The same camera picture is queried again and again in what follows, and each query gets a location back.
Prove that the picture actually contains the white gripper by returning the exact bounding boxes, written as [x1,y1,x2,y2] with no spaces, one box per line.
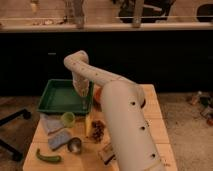
[72,72,89,97]

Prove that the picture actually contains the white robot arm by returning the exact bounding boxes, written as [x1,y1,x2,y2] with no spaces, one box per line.
[64,50,166,171]

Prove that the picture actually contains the green plastic tray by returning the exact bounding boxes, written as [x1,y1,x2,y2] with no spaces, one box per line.
[38,79,93,116]

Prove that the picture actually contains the orange round fruit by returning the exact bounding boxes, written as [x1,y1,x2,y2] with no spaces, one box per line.
[94,88,102,104]

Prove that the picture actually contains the yellow cheese wedge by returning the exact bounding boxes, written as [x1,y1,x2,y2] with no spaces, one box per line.
[85,114,92,138]

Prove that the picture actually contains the small green cup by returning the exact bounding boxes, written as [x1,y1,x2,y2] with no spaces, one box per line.
[61,112,75,128]

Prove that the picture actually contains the brown pine cone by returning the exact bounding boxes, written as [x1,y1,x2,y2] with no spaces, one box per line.
[91,120,105,143]

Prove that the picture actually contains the grey blue cloth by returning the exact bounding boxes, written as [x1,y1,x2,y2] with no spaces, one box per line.
[40,114,63,135]

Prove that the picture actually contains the blue grey sponge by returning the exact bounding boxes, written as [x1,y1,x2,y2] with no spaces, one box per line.
[48,130,72,151]

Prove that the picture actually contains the silver metal measuring cup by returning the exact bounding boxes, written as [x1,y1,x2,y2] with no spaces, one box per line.
[67,137,82,154]

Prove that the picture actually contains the white box with label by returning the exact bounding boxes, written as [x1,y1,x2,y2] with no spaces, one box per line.
[98,143,115,165]

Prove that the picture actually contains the green chili pepper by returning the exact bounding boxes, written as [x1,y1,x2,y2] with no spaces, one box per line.
[36,149,62,164]

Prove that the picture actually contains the black chair base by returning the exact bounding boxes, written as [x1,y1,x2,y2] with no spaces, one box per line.
[0,108,32,163]

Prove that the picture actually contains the black office chair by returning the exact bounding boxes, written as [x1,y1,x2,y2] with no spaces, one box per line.
[118,0,176,23]

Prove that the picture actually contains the bottles on floor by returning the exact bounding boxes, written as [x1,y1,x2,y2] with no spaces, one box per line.
[189,91,213,127]

